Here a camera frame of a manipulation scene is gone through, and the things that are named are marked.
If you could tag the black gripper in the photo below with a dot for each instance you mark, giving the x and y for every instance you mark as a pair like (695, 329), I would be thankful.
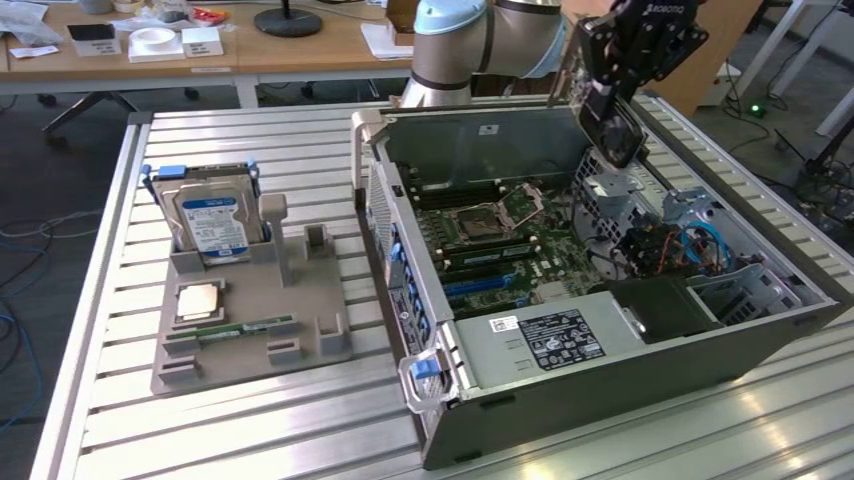
(656, 45)

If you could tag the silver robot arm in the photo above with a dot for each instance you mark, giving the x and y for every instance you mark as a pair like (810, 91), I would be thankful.
(460, 45)

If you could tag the wooden cabinet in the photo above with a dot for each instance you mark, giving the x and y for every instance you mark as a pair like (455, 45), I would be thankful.
(720, 55)

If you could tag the metal drive cage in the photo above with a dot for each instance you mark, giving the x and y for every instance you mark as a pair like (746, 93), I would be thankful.
(616, 195)

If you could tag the metal socket cover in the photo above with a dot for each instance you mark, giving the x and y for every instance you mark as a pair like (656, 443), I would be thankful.
(523, 202)

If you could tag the stack of white papers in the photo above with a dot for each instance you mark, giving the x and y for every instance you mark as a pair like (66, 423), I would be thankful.
(387, 45)

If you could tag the green motherboard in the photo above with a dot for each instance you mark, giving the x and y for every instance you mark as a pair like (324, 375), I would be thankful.
(553, 250)

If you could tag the CPU socket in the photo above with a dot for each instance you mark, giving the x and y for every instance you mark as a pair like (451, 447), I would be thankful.
(481, 226)

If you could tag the green RAM stick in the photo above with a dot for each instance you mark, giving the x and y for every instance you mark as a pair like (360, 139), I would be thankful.
(487, 256)
(227, 329)

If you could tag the metal disk bay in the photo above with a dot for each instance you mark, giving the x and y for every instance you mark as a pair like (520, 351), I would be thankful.
(747, 295)

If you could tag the wooden desk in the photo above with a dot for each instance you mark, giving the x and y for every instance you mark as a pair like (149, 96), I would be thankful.
(300, 55)

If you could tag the blue expansion slot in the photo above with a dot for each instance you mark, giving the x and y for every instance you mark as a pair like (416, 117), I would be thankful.
(480, 286)

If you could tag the black round lamp base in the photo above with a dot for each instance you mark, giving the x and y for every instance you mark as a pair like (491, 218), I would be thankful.
(288, 22)

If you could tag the grey power supply unit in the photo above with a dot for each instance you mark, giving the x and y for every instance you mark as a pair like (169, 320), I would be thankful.
(500, 350)

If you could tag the red small object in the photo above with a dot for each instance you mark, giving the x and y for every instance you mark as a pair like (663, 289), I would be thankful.
(208, 17)

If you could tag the plain white box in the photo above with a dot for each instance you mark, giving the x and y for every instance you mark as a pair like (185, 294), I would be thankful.
(201, 42)

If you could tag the grey parts rack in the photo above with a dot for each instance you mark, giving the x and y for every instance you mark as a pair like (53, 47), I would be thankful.
(313, 295)

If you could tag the blue case release latch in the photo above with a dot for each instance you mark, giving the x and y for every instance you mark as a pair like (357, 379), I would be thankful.
(423, 372)

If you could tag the open grey PC case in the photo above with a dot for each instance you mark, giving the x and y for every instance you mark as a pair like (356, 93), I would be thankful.
(600, 415)

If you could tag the white box with tape roll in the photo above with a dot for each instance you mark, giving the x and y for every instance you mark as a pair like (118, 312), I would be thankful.
(156, 47)

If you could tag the hard disk with blue carrier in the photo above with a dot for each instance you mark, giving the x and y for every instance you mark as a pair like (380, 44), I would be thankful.
(207, 215)

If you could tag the white box with black top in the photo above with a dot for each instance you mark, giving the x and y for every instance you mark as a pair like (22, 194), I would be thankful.
(94, 40)

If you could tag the silver CPU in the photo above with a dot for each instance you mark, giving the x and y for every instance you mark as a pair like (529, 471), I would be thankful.
(197, 301)

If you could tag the clear plastic bag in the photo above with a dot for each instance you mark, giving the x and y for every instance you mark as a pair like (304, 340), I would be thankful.
(26, 22)

